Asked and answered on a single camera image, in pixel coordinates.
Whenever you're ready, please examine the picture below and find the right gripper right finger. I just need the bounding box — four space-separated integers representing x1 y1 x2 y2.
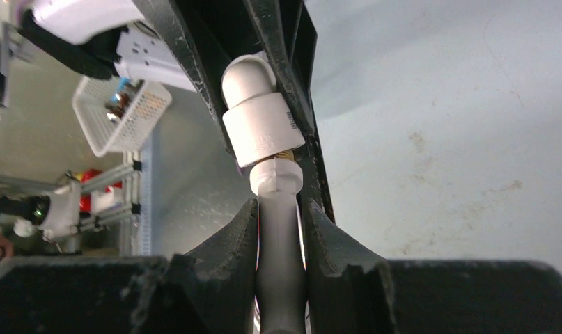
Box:
304 200 396 333

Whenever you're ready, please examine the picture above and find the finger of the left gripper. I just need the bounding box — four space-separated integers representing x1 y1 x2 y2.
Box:
134 0 234 154
244 0 335 221

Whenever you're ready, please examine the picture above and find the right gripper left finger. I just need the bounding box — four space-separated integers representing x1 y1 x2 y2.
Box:
167 199 258 333

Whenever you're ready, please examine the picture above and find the white plastic faucet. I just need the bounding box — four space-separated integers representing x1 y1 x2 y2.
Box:
250 158 307 333

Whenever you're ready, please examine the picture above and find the white elbow fitting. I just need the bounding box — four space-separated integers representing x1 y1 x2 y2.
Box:
221 55 305 168

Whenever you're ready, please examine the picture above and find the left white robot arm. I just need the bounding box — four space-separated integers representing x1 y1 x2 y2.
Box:
19 1 334 216

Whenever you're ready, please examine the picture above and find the white perforated basket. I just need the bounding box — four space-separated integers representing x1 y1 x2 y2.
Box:
72 77 172 157

